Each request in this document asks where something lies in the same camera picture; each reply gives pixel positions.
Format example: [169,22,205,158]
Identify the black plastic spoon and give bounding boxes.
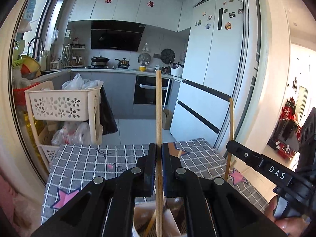
[166,197,185,227]

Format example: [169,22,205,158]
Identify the plain wooden chopstick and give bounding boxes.
[224,97,234,181]
[144,196,166,237]
[155,70,163,237]

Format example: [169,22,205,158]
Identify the kitchen sink faucet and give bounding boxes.
[27,36,44,59]

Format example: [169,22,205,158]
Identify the white upper kitchen cabinets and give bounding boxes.
[69,0,193,32]

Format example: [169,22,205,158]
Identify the person's right hand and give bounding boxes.
[264,196,315,236]

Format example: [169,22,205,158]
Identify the cardboard box on floor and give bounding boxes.
[162,109,173,130]

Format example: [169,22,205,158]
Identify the white plastic utensil caddy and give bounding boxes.
[132,197,187,236]

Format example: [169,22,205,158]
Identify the black bag on cart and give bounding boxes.
[100,87,118,135]

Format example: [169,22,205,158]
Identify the black built-in oven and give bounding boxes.
[133,75,172,105]

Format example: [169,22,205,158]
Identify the grey checkered tablecloth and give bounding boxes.
[40,137,270,225]

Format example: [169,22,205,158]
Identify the white rice cooker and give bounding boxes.
[170,63,184,78]

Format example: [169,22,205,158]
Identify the orange cooking pot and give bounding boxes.
[115,58,130,69]

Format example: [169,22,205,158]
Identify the white refrigerator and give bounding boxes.
[170,0,244,145]

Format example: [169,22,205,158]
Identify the white floral storage cart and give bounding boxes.
[25,81,103,166]

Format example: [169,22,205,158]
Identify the black range hood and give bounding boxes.
[90,20,146,51]

